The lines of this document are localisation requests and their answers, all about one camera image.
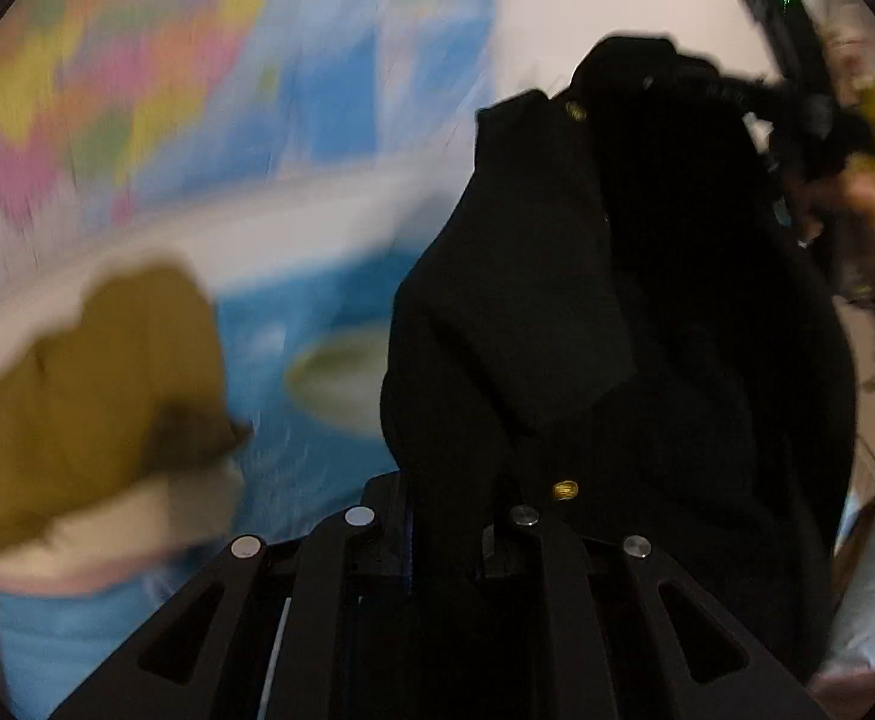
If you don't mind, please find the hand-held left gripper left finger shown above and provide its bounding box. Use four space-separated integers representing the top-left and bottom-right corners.
51 471 417 720

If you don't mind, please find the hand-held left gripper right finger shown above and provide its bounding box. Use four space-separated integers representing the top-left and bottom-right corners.
474 504 828 720

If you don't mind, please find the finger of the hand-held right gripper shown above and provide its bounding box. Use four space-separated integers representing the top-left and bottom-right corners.
696 73 783 119

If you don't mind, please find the black coat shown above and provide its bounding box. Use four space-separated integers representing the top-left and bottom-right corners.
379 34 858 683

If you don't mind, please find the person's right hand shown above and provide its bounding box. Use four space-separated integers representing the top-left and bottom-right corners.
795 167 875 306

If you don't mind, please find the blue printed bedsheet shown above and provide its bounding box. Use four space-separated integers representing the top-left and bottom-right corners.
0 244 427 720

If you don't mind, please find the white pillow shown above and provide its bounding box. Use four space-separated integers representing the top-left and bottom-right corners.
0 456 248 599

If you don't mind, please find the mustard cloth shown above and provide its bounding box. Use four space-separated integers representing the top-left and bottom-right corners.
0 265 254 565

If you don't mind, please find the colourful wall map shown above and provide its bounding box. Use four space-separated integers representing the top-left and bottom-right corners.
0 0 500 275

